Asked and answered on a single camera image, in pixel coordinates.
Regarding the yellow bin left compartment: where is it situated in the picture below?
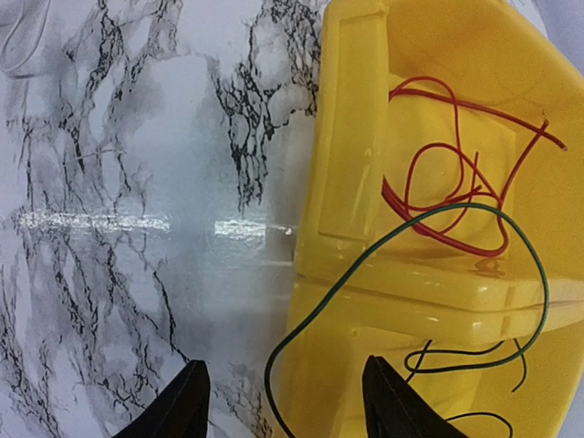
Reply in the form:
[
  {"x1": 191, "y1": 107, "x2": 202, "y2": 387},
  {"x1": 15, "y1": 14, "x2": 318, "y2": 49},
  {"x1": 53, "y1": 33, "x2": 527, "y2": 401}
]
[{"x1": 296, "y1": 1, "x2": 583, "y2": 314}]

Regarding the black thin cable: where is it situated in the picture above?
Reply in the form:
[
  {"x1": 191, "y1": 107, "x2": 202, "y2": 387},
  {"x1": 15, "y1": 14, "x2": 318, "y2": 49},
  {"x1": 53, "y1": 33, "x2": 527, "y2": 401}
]
[{"x1": 403, "y1": 336, "x2": 530, "y2": 438}]

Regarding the yellow bin middle compartment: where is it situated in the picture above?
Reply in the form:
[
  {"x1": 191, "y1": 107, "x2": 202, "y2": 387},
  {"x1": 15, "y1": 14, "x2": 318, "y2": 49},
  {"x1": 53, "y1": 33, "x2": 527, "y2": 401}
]
[{"x1": 276, "y1": 278, "x2": 583, "y2": 437}]

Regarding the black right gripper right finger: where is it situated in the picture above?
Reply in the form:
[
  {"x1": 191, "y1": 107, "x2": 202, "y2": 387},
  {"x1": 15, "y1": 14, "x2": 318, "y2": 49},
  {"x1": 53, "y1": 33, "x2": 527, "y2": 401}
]
[{"x1": 361, "y1": 356, "x2": 461, "y2": 438}]

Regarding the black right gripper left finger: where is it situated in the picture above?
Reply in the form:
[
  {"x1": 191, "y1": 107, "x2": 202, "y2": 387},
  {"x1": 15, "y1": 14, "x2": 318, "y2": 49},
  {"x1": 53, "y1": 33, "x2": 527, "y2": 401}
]
[{"x1": 115, "y1": 360, "x2": 211, "y2": 438}]

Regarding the yellow bin compartment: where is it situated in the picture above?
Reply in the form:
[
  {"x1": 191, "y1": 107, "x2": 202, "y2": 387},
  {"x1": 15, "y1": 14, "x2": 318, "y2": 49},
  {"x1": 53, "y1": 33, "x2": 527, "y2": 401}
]
[
  {"x1": 276, "y1": 278, "x2": 583, "y2": 437},
  {"x1": 296, "y1": 1, "x2": 583, "y2": 314}
]

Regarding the white cable bundle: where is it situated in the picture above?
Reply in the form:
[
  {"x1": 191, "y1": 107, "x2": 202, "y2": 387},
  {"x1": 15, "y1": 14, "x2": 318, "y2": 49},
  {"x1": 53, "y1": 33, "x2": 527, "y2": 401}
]
[{"x1": 0, "y1": 0, "x2": 54, "y2": 77}]

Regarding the red cable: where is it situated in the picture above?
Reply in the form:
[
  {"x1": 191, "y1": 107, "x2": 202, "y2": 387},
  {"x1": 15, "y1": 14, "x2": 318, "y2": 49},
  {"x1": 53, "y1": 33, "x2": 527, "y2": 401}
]
[{"x1": 381, "y1": 75, "x2": 569, "y2": 256}]

